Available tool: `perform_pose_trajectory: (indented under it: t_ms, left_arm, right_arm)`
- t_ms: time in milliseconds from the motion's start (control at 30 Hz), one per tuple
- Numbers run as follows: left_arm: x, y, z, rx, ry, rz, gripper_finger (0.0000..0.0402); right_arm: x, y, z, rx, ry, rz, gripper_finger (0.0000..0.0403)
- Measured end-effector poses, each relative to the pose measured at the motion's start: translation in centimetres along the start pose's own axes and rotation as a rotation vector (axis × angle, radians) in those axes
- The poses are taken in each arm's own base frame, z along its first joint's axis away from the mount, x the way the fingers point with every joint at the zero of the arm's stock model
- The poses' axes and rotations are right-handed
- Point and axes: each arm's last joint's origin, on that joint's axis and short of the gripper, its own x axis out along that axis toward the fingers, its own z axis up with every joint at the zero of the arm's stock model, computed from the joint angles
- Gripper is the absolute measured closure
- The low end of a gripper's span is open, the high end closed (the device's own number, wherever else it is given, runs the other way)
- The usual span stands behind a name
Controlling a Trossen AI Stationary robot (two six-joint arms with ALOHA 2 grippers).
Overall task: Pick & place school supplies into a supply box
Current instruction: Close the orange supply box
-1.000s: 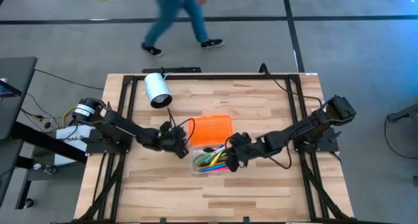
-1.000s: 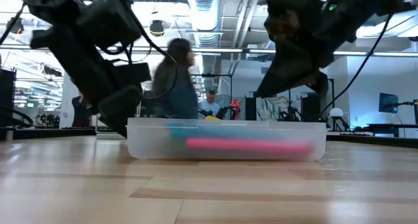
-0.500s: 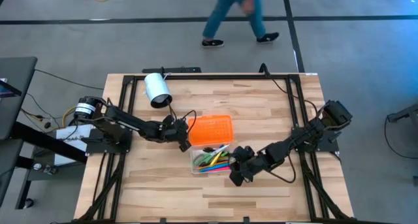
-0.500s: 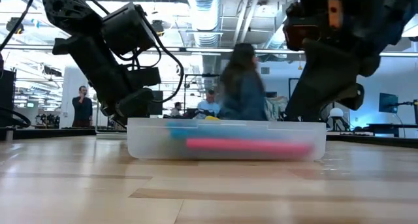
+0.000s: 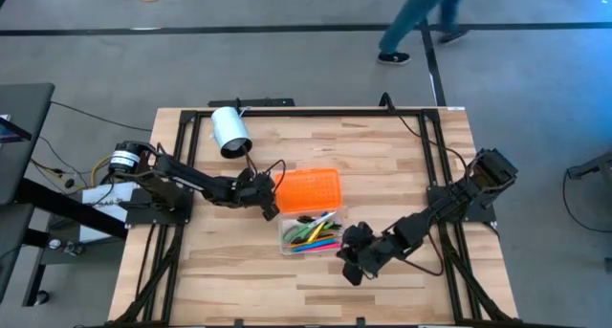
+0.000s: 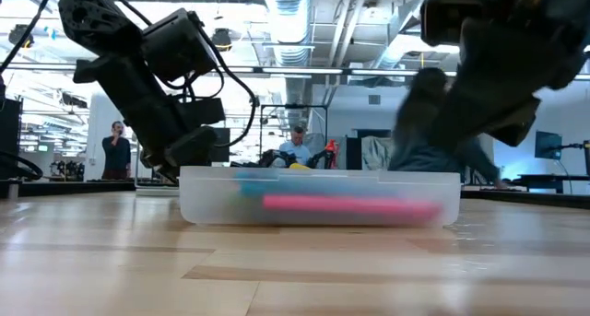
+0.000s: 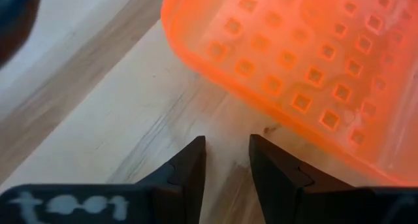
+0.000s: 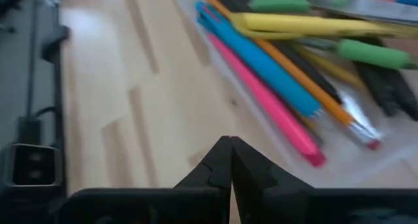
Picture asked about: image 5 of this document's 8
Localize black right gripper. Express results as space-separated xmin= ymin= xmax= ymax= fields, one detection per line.
xmin=337 ymin=221 xmax=391 ymax=288

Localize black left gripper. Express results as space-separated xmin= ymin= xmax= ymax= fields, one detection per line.
xmin=233 ymin=167 xmax=281 ymax=222

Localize orange plastic box lid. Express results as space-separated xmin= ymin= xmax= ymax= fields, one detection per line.
xmin=273 ymin=167 xmax=344 ymax=216

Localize green handled scissors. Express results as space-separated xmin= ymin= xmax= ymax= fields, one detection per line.
xmin=281 ymin=211 xmax=339 ymax=246

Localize clear plastic supply box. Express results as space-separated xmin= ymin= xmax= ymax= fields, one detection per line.
xmin=276 ymin=206 xmax=347 ymax=257

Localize white box with print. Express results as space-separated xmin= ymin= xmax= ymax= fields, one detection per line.
xmin=77 ymin=181 xmax=141 ymax=244

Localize black power strip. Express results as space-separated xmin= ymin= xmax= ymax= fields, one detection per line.
xmin=207 ymin=97 xmax=296 ymax=109

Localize black desk leg beam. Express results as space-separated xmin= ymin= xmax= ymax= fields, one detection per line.
xmin=13 ymin=177 xmax=129 ymax=241

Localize person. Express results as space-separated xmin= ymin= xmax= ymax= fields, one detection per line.
xmin=376 ymin=0 xmax=473 ymax=66

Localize black desk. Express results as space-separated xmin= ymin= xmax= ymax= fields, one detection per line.
xmin=0 ymin=82 xmax=56 ymax=206

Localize grey chair leg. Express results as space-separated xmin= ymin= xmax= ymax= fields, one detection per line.
xmin=565 ymin=150 xmax=612 ymax=181

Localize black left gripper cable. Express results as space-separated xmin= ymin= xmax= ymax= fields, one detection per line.
xmin=241 ymin=145 xmax=288 ymax=195

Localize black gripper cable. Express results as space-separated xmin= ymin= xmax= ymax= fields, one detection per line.
xmin=396 ymin=231 xmax=446 ymax=277
xmin=241 ymin=145 xmax=288 ymax=195

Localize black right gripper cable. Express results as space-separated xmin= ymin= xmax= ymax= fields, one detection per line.
xmin=396 ymin=231 xmax=446 ymax=277

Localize black metal table frame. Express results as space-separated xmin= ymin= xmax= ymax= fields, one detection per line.
xmin=112 ymin=107 xmax=520 ymax=328

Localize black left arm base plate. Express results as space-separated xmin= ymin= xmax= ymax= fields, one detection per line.
xmin=119 ymin=186 xmax=196 ymax=227

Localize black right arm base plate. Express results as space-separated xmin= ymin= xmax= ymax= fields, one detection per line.
xmin=426 ymin=183 xmax=498 ymax=225

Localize black power cable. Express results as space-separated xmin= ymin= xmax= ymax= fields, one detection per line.
xmin=379 ymin=92 xmax=482 ymax=164

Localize black floor cable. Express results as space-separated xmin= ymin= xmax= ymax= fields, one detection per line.
xmin=561 ymin=167 xmax=612 ymax=234

